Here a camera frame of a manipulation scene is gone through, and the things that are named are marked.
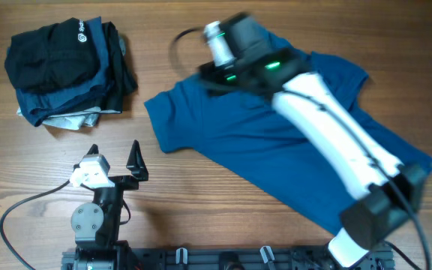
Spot blue polo shirt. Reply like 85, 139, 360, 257
144, 28, 432, 234

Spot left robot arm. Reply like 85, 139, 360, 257
61, 140, 149, 270

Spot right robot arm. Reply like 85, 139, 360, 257
200, 13, 428, 269

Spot light grey folded garment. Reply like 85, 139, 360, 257
16, 106, 101, 131

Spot navy folded garment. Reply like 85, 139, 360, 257
16, 17, 114, 127

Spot black bottom folded garment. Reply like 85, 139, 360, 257
88, 22, 138, 113

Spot black folded garment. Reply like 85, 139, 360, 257
4, 18, 100, 94
88, 22, 138, 113

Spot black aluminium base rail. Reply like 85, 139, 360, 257
60, 245, 395, 270

